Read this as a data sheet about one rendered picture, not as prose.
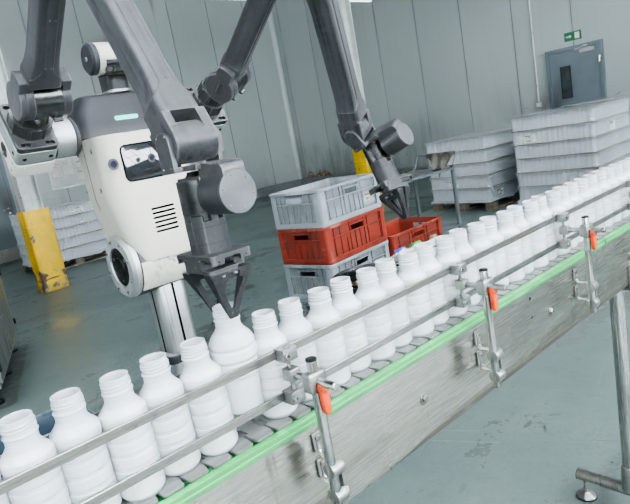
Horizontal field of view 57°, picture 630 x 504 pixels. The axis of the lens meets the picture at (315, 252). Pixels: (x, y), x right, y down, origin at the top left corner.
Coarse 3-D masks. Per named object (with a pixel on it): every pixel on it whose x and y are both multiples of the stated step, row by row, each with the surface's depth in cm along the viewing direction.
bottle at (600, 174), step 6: (600, 174) 166; (600, 180) 167; (600, 186) 166; (606, 186) 166; (606, 198) 167; (606, 204) 167; (606, 210) 167; (612, 210) 169; (606, 222) 168; (612, 222) 168
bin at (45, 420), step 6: (42, 414) 122; (48, 414) 122; (36, 420) 121; (42, 420) 122; (48, 420) 122; (54, 420) 123; (42, 426) 122; (48, 426) 122; (42, 432) 122; (48, 432) 122; (0, 438) 116; (0, 444) 116; (0, 450) 116
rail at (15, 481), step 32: (608, 192) 163; (544, 224) 139; (480, 256) 122; (416, 288) 108; (352, 320) 97; (416, 320) 108; (224, 384) 80; (160, 416) 74; (256, 416) 84; (192, 448) 77; (128, 480) 72
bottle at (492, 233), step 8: (488, 216) 132; (488, 224) 129; (496, 224) 130; (488, 232) 129; (496, 232) 129; (496, 240) 128; (504, 248) 130; (496, 256) 129; (504, 256) 130; (496, 264) 129; (504, 264) 130; (496, 272) 130; (504, 280) 130
